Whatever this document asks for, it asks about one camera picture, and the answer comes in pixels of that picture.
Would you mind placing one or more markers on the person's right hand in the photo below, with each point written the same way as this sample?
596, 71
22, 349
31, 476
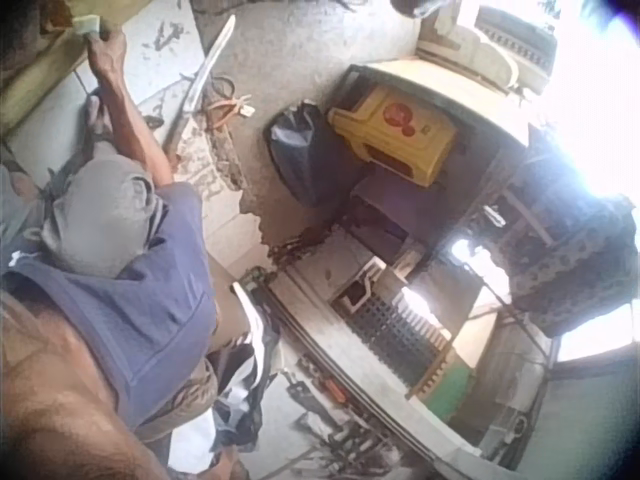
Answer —
109, 52

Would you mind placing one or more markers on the person's right fingers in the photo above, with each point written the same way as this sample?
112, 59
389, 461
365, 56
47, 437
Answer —
95, 39

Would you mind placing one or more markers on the pale green sponge block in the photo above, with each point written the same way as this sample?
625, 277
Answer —
86, 23

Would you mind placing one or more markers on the white smeared floor tile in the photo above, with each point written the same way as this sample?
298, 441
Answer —
160, 45

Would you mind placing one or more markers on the beige wooden plank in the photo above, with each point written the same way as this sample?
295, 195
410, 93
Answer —
30, 75

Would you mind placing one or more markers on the long metal straightedge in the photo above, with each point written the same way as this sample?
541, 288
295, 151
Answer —
205, 75

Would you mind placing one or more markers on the black plastic bag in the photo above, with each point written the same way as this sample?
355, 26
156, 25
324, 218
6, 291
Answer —
300, 150

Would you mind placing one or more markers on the yellow plastic jerrycan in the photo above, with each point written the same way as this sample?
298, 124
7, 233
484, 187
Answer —
395, 132

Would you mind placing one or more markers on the dark low box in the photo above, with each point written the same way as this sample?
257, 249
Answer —
385, 210

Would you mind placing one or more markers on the black white striped cloth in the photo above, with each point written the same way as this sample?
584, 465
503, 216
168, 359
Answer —
250, 350

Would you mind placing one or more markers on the grey metal profile piece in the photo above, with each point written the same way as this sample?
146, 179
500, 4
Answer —
360, 292

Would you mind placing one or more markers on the camouflage cloth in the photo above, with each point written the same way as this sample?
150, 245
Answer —
192, 395

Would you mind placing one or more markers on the white ornate mouldings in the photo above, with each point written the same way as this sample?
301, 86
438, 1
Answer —
495, 42

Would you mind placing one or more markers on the black plastic crate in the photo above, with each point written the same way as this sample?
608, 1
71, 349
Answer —
395, 340

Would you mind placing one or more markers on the heap of dark tools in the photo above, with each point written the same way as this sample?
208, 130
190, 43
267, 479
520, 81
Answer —
330, 440

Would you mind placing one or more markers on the dark patterned cloth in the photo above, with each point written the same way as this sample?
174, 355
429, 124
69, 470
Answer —
570, 260

